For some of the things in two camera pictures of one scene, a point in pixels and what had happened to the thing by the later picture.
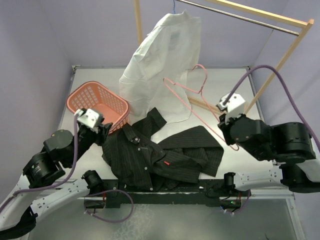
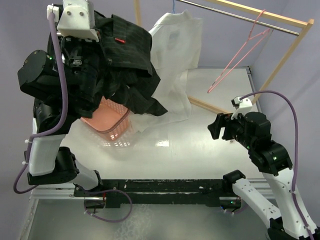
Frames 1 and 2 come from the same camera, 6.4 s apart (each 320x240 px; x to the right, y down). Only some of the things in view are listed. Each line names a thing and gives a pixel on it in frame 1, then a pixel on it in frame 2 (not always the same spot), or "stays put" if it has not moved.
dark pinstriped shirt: (134, 150) -> (129, 77)
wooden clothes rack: (282, 62) stays put
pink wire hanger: (216, 116) -> (229, 68)
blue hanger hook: (173, 11) stays put
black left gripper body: (99, 135) -> (84, 60)
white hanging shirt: (155, 75) stays put
